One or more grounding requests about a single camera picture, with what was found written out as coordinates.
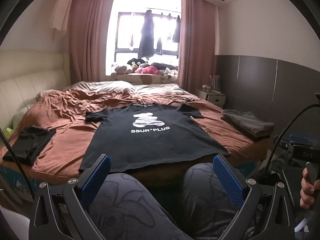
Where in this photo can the brown bed blanket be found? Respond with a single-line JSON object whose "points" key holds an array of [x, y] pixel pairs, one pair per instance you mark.
{"points": [[65, 111]]}

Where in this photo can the person right hand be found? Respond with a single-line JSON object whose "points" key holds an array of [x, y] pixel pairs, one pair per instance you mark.
{"points": [[307, 193]]}

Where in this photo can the beige pillow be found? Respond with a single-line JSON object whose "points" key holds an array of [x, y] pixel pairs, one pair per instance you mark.
{"points": [[102, 87]]}

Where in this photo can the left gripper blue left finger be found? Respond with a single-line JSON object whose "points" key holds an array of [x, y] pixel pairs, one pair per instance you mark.
{"points": [[92, 179]]}

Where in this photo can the left pink curtain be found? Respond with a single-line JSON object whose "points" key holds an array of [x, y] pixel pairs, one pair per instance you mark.
{"points": [[85, 21]]}

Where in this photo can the bear pattern window cushion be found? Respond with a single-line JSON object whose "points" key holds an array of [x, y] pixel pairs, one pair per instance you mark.
{"points": [[144, 79]]}

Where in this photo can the window with dark frame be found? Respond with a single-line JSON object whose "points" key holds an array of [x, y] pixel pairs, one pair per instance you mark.
{"points": [[128, 35]]}

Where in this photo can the person legs in patterned trousers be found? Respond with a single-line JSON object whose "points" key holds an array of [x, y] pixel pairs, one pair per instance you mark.
{"points": [[200, 209]]}

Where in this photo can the cream padded headboard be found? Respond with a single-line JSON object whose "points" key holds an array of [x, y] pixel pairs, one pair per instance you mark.
{"points": [[26, 73]]}

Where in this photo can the folded grey clothes stack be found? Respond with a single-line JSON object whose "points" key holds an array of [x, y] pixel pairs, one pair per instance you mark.
{"points": [[248, 124]]}

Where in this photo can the small items on bed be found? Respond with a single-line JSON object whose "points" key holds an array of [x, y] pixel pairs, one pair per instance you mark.
{"points": [[187, 100]]}

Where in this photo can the hanging dark clothes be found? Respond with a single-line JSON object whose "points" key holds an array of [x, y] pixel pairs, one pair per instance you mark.
{"points": [[147, 39]]}

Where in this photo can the right pink curtain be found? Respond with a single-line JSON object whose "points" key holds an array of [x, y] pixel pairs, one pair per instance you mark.
{"points": [[197, 44]]}

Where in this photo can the plush toys on sill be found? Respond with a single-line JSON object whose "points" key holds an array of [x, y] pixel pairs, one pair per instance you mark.
{"points": [[140, 66]]}

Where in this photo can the pink curtain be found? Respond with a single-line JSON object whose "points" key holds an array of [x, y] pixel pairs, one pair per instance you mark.
{"points": [[197, 44], [85, 21]]}

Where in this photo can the black bear print t-shirt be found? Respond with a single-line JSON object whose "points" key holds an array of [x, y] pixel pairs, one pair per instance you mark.
{"points": [[137, 136]]}

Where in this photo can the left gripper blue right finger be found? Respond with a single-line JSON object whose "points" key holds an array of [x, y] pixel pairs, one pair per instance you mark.
{"points": [[231, 179]]}

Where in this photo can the black garment on bed left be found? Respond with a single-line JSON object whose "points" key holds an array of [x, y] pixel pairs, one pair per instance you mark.
{"points": [[30, 143]]}

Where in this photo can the white bedside table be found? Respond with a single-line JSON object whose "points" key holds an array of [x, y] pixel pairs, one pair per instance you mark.
{"points": [[215, 98]]}

